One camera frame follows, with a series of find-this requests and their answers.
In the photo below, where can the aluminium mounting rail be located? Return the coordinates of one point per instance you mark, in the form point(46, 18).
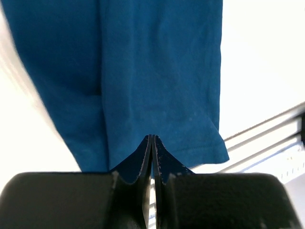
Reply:
point(262, 137)

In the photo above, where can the navy blue t shirt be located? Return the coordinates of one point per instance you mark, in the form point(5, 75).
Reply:
point(110, 72)

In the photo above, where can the white slotted cable duct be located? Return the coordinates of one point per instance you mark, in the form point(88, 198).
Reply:
point(295, 167)

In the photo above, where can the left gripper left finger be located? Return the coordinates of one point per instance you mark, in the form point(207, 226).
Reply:
point(118, 199)

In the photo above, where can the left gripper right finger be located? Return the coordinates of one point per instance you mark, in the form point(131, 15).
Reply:
point(186, 200)

